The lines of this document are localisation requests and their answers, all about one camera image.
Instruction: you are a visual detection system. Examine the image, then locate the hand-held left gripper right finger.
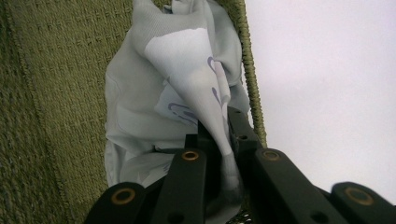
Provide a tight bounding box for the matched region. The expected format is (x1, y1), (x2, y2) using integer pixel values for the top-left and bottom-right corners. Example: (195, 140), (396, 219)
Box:
(227, 105), (264, 154)

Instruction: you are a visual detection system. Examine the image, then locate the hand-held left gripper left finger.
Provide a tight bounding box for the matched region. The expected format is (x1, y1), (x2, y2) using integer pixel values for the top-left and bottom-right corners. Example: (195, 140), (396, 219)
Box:
(184, 119), (222, 157)

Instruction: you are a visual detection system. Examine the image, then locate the pale grey garment purple print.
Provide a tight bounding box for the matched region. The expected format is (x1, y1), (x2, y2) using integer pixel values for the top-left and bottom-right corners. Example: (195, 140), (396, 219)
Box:
(104, 0), (252, 221)

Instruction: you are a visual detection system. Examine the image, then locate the green woven basket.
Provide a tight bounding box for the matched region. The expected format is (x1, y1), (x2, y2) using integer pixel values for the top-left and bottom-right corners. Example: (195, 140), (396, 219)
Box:
(0, 0), (269, 224)

